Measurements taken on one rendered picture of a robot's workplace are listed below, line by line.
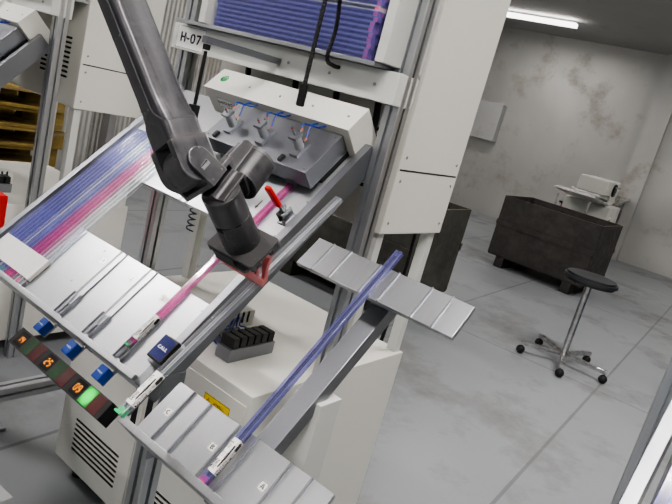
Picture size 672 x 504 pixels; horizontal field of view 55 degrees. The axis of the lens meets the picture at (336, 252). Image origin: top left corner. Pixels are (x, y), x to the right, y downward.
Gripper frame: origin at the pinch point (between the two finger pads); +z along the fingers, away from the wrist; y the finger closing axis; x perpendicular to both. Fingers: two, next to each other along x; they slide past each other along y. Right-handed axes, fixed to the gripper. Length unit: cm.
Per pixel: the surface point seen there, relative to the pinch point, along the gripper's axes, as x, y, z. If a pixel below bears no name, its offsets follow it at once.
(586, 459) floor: -104, -28, 226
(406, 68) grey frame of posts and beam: -61, 13, 1
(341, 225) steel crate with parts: -166, 169, 223
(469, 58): -90, 16, 16
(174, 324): 9.3, 21.6, 17.3
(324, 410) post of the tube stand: 7.0, -15.1, 18.0
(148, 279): 4.4, 36.1, 17.6
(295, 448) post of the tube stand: 13.6, -12.6, 23.4
